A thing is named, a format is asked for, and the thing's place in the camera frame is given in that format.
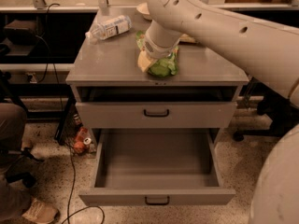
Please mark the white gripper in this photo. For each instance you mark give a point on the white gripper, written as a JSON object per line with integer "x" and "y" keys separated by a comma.
{"x": 156, "y": 50}

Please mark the green rice chip bag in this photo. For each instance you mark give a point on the green rice chip bag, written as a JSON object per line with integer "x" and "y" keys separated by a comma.
{"x": 165, "y": 67}

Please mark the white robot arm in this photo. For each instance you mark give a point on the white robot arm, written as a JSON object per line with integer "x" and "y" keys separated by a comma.
{"x": 266, "y": 50}

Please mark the brown chip bag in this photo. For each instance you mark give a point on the brown chip bag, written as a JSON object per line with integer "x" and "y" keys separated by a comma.
{"x": 187, "y": 39}

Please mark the grey drawer cabinet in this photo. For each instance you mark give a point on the grey drawer cabinet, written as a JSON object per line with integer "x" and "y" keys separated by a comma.
{"x": 107, "y": 72}

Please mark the closed grey upper drawer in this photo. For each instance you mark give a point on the closed grey upper drawer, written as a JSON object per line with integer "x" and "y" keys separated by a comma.
{"x": 151, "y": 115}

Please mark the open grey lower drawer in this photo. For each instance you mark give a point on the open grey lower drawer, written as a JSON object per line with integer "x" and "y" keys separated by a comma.
{"x": 156, "y": 167}

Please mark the clear plastic water bottle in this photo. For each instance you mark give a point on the clear plastic water bottle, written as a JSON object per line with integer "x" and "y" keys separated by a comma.
{"x": 103, "y": 30}

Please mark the white bowl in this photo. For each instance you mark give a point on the white bowl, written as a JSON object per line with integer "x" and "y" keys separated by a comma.
{"x": 143, "y": 10}

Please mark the orange soda can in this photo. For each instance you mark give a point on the orange soda can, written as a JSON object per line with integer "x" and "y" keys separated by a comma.
{"x": 83, "y": 146}

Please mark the white power outlet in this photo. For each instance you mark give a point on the white power outlet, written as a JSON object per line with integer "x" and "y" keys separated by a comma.
{"x": 31, "y": 77}

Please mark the black box on shelf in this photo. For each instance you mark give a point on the black box on shelf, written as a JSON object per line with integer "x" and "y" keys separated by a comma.
{"x": 21, "y": 32}

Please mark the black office chair base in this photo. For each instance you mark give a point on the black office chair base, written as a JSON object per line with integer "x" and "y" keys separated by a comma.
{"x": 17, "y": 173}

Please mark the tan shoe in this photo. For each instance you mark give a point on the tan shoe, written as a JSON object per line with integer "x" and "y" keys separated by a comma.
{"x": 40, "y": 212}

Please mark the person leg grey trousers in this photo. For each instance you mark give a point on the person leg grey trousers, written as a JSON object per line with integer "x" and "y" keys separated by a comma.
{"x": 13, "y": 202}

